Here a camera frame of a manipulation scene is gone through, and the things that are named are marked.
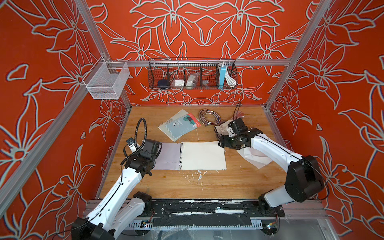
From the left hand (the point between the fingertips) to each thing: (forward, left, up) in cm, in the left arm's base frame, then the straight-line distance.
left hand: (142, 151), depth 79 cm
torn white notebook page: (+5, -66, -11) cm, 68 cm away
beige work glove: (+25, -46, -9) cm, 53 cm away
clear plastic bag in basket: (+42, -25, +18) cm, 52 cm away
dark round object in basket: (+43, -5, +13) cm, 46 cm away
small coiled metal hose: (+43, -34, -12) cm, 56 cm away
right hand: (+10, -43, -3) cm, 44 cm away
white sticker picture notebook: (+6, -27, -14) cm, 31 cm away
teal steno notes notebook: (+30, -19, -13) cm, 37 cm away
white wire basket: (+38, +30, +18) cm, 51 cm away
